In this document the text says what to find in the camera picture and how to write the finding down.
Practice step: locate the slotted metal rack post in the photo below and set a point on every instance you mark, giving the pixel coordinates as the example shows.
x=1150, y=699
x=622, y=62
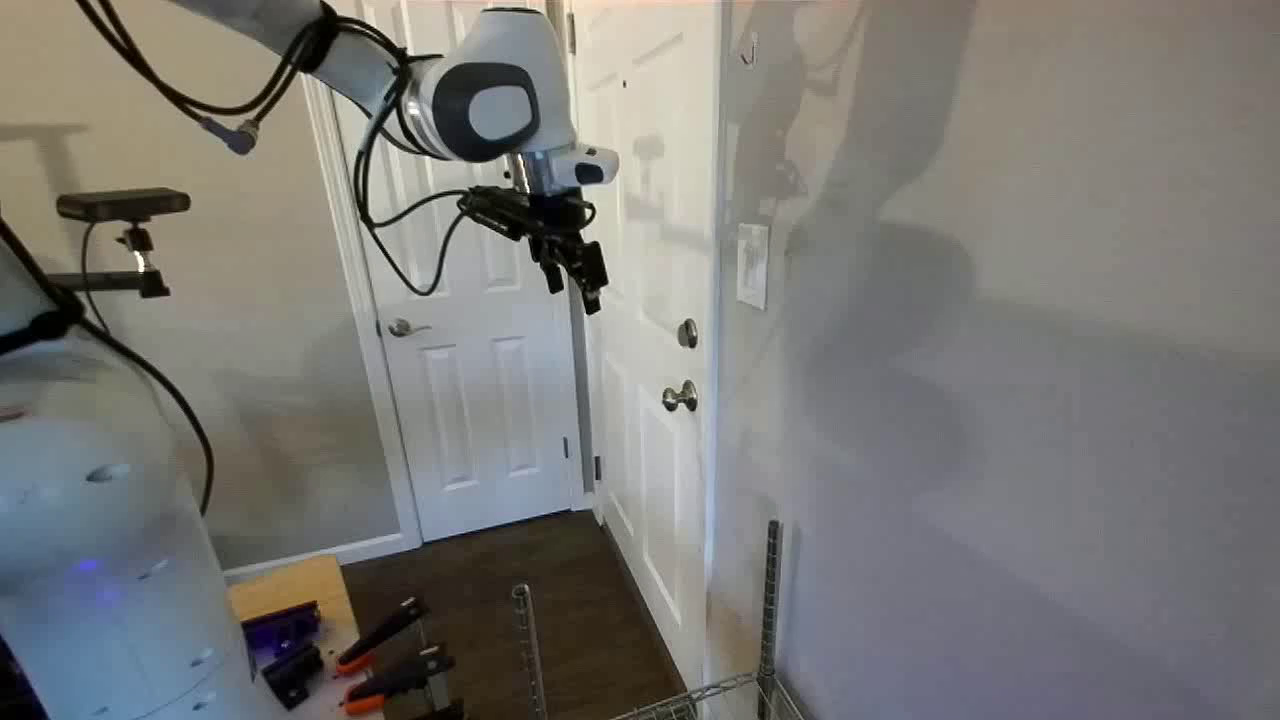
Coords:
x=771, y=612

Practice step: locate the white light switch plate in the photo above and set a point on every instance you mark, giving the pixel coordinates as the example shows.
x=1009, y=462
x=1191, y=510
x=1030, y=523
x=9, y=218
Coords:
x=752, y=267

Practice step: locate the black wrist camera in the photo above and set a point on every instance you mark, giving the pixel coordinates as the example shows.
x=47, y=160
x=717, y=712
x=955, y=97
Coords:
x=495, y=211

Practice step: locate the round silver door knob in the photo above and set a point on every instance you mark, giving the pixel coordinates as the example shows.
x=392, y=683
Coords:
x=396, y=325

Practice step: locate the silver deadbolt lock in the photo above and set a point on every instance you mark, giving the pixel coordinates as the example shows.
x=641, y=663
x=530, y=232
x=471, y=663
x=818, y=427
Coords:
x=685, y=333

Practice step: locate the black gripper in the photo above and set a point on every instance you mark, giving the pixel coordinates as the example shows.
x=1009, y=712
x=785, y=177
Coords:
x=554, y=220

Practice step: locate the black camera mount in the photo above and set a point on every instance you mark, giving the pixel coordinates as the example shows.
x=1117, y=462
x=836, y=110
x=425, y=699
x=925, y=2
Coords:
x=130, y=267

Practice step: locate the orange and black clamp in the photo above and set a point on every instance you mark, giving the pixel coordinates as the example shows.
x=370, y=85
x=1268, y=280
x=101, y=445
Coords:
x=396, y=679
x=381, y=628

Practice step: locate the small black clamp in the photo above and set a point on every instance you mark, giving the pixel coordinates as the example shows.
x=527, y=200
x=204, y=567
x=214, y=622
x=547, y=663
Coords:
x=295, y=675

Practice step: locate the white baseboard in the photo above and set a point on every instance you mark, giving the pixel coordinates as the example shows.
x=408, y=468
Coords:
x=321, y=554

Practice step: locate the white door with round knob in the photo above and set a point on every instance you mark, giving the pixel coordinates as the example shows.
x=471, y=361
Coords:
x=464, y=384

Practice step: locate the purple and black clamp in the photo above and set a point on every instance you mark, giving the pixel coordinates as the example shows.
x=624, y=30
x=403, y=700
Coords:
x=280, y=628

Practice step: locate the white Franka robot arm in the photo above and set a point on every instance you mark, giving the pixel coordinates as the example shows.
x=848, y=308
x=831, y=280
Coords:
x=499, y=105

